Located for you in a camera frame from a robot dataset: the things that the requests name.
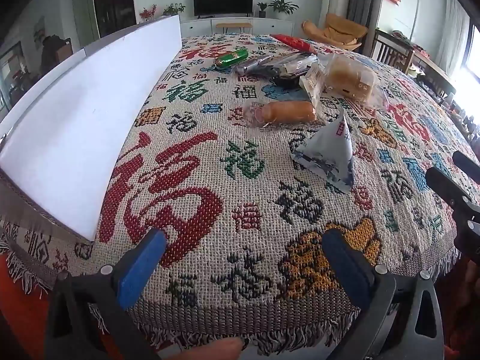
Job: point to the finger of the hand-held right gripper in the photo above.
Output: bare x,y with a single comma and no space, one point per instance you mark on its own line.
448,187
467,165

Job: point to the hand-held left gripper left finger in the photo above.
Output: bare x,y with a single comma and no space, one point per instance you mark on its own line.
142,266

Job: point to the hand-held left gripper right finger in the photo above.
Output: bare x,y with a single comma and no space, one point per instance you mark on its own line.
347,266

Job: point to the white blue triangular packet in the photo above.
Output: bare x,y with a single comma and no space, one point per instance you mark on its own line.
330,153

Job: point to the clear bagged bread loaf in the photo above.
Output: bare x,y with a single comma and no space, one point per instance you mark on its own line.
350,78

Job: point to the sausage bread roll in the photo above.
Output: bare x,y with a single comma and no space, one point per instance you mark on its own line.
288,113

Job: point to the long black-ended snack packet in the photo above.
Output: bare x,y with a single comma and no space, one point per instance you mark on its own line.
292,68

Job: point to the clear plastic snack packet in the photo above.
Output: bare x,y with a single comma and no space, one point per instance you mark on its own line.
255,65

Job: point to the green sausage packet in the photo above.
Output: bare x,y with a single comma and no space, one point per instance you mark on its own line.
230,59

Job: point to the wooden dining table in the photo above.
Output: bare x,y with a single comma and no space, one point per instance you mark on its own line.
431,68

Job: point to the printed woven blanket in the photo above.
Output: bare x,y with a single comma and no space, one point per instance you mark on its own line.
225,202

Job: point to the person's red clothing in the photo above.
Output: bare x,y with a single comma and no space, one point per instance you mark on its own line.
18,307

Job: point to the dark wooden chair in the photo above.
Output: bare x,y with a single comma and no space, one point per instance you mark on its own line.
390,50

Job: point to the yellow lounge chair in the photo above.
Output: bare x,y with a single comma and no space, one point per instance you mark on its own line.
337,28

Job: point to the red snack packet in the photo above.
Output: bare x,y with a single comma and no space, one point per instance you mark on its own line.
296,43

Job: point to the wooden side cabinet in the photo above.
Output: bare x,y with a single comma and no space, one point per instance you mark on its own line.
63,47

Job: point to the large leafy potted plant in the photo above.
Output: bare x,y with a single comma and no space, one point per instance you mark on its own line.
283,5

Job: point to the white television cabinet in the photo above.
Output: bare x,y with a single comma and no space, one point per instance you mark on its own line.
198,28

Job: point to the red flower plant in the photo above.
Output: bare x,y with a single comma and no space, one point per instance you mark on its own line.
148,12

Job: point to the wooden stool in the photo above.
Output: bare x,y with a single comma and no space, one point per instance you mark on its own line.
232,25

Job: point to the small dark potted plant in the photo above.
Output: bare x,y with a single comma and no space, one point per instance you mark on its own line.
261,7

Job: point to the small green potted plant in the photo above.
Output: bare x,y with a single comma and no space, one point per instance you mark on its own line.
174,8

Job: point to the dark glass cabinet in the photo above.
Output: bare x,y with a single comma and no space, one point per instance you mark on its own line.
112,0

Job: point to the black television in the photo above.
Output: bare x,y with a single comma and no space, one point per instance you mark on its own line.
223,2

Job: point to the wall picture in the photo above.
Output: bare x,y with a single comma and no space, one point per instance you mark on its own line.
38,32

